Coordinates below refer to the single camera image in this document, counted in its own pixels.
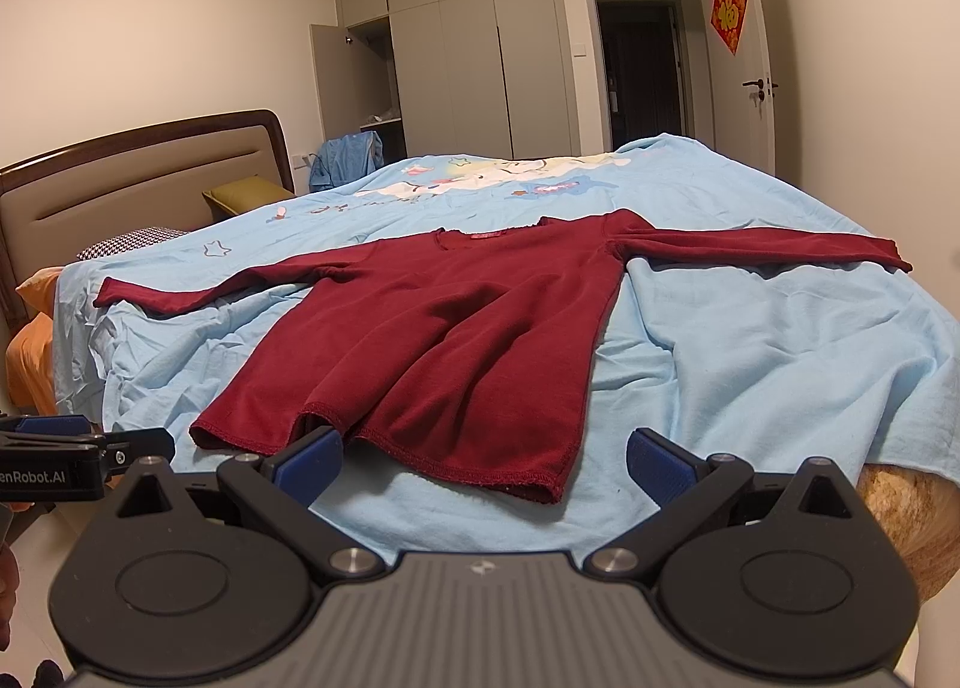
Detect dark red long-sleeve shirt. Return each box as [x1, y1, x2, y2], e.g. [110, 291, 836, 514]
[96, 210, 901, 504]

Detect white bedroom door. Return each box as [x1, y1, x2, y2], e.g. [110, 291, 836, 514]
[701, 0, 775, 174]

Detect person's left hand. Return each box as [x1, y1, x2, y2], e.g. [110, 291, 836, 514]
[0, 543, 20, 651]

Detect checkered red white pillow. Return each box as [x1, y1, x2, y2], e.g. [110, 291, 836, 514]
[75, 226, 184, 262]

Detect light blue cartoon bedsheet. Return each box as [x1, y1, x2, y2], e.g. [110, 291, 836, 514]
[52, 135, 958, 574]

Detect brown beige bed headboard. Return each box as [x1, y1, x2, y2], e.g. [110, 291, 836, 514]
[2, 109, 295, 330]

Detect olive green pillow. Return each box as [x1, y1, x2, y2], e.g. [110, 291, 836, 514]
[202, 176, 295, 222]

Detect blue garment on chair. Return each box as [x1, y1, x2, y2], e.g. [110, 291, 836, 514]
[308, 130, 384, 192]

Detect grey built-in wardrobe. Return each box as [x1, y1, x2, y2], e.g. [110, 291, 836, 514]
[311, 0, 581, 160]

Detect red fu character decoration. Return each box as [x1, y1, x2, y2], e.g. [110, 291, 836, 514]
[709, 0, 748, 55]

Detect black door handle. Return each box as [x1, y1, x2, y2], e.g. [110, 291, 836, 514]
[742, 78, 778, 103]

